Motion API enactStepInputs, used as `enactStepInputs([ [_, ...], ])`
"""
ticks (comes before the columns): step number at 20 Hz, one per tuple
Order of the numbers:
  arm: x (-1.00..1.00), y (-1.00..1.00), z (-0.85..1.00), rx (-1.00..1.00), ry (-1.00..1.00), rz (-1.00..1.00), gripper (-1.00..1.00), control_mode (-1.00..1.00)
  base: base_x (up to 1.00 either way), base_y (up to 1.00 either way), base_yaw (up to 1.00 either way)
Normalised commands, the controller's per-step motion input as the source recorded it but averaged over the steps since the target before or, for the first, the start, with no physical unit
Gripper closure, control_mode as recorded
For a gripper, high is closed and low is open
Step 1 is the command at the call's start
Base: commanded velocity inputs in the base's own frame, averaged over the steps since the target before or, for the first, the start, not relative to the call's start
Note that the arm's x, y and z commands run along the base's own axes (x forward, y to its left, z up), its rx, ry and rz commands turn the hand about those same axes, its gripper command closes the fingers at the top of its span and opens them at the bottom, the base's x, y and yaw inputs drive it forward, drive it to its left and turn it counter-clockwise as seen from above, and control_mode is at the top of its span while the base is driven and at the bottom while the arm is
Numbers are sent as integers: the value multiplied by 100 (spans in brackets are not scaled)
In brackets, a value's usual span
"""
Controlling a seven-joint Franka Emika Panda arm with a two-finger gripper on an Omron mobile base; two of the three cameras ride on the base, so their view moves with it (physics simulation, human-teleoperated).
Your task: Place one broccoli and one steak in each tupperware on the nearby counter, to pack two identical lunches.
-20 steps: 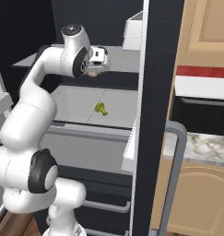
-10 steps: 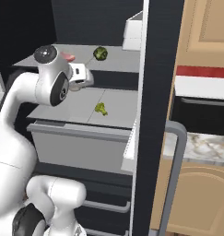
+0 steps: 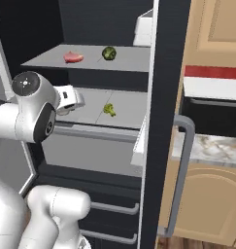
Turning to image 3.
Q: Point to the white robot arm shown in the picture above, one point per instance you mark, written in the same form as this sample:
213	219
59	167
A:
22	116

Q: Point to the dark freezer drawer front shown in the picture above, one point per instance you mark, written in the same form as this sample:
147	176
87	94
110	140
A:
116	194

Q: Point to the light green broccoli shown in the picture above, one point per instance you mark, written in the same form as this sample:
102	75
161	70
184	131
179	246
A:
109	109

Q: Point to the grey fridge shelf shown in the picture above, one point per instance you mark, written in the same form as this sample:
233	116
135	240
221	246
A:
129	110
122	60

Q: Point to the grey fridge door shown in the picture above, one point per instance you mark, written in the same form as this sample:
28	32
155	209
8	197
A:
1	64

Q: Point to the tan base cupboard door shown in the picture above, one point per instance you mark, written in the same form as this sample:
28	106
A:
210	201

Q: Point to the dark fridge door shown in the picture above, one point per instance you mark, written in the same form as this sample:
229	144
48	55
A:
164	97

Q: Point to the red white black microwave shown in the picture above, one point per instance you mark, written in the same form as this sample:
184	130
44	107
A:
213	100

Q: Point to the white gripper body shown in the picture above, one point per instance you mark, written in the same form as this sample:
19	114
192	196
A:
78	101

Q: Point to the pink raw steak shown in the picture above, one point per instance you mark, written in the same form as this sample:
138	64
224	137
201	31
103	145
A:
73	57

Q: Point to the grey fridge crisper drawer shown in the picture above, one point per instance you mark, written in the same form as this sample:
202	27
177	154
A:
90	152

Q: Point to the tan wall cupboard door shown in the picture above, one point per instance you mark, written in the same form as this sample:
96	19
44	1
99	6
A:
216	29

